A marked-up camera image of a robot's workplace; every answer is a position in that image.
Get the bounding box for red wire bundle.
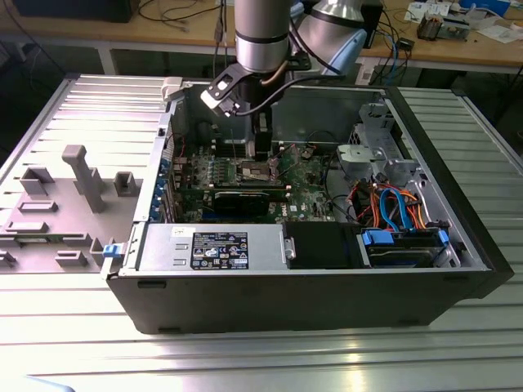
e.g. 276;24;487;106
348;180;371;225

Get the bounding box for grey parts rack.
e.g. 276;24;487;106
0;145;145;274

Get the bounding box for grey electronic device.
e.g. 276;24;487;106
440;14;471;42

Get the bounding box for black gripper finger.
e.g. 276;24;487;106
251;113;275;154

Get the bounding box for black RAM slot bank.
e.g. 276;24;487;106
212;137;285;158

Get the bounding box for hard disk in blue carrier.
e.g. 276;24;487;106
358;228;451;270

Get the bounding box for black open PC case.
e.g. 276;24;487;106
100;77;515;336

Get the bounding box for black box on desk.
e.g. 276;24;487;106
14;0;132;25

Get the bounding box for blue network cable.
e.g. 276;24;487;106
390;30;405;77

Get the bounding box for blue wire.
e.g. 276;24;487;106
378;186;413;232

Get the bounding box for grey case handle block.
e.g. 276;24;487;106
161;76;185;103

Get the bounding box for black upright device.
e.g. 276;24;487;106
361;2;384;50

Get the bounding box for grey metal drive cage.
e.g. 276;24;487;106
351;101;396;149

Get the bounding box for black graphics card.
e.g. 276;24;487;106
212;189;271;217

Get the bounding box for CPU socket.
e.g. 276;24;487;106
235;158;275;184

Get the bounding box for copper heatsink cooler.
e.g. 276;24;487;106
416;11;445;41

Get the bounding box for black looped cable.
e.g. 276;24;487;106
322;129;357;222

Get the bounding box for silver power supply unit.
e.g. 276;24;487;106
138;223;287;273

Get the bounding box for green motherboard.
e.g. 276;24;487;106
169;136;340;224

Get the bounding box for orange wire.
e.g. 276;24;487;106
367;184;431;230

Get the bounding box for metal socket cover frame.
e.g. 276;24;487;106
267;143;303;180

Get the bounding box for silver drive bracket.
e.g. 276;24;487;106
337;143;388;181

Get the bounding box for wooden desk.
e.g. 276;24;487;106
0;0;523;77

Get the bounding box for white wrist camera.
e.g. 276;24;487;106
199;65;247;119

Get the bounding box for black hanging cable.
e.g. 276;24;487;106
212;0;230;79

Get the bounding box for white paper sheets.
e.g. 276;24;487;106
476;22;523;44

